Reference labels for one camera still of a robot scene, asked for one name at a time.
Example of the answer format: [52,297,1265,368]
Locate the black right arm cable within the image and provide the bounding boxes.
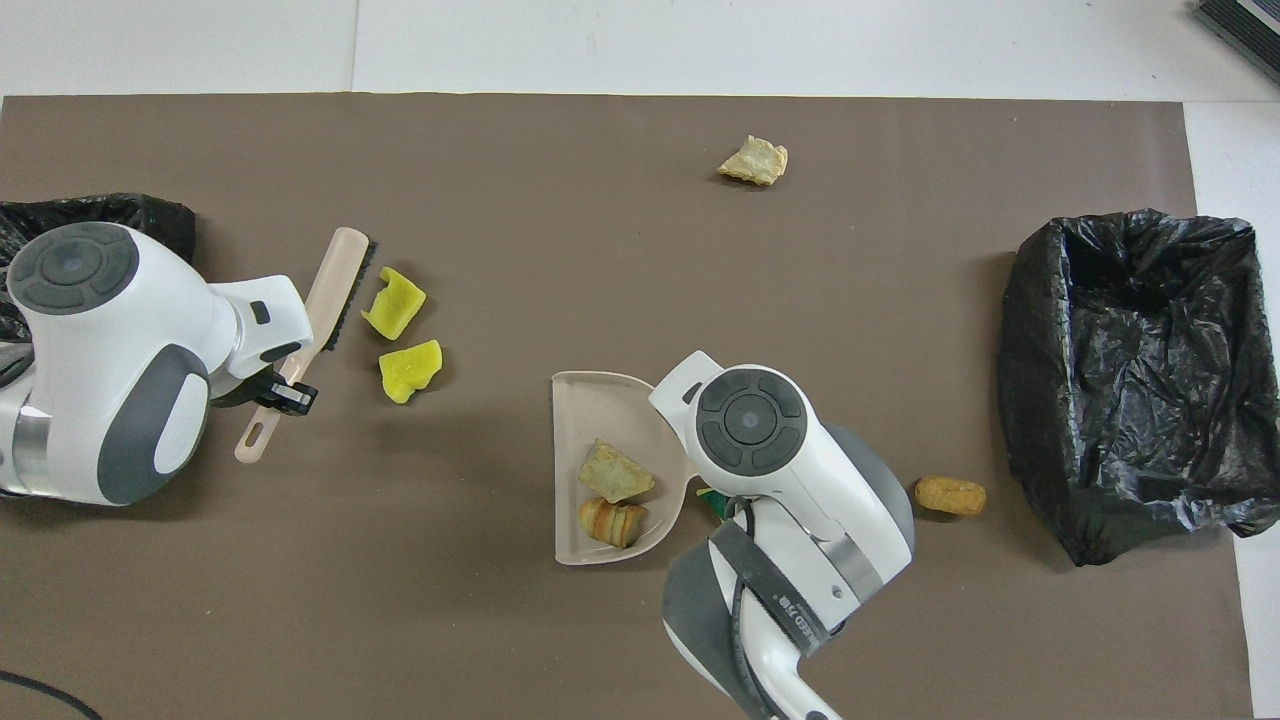
[725,495,791,720]

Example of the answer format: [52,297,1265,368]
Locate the dark ribbed panel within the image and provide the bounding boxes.
[1195,0,1280,86]

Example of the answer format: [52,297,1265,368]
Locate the beige hand brush black bristles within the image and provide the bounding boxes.
[234,227,377,464]

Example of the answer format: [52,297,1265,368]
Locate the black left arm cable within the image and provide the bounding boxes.
[0,668,103,720]

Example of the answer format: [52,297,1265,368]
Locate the striped croissant bread piece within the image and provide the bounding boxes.
[578,497,650,550]

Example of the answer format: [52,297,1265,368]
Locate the brown fried nugget piece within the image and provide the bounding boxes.
[914,476,988,517]

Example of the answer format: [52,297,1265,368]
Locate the brown paper mat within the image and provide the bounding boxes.
[0,93,1256,720]

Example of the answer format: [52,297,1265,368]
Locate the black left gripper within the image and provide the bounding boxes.
[212,372,319,416]

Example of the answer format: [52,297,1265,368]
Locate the black bag lined bin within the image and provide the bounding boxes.
[997,208,1280,568]

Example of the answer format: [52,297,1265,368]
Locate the beige plastic dustpan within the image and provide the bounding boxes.
[552,370,701,567]

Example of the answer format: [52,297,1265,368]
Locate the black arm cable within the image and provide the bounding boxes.
[0,668,103,720]
[725,495,791,720]

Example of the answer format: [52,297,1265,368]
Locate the pink bin with black bag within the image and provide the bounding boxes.
[0,193,198,346]

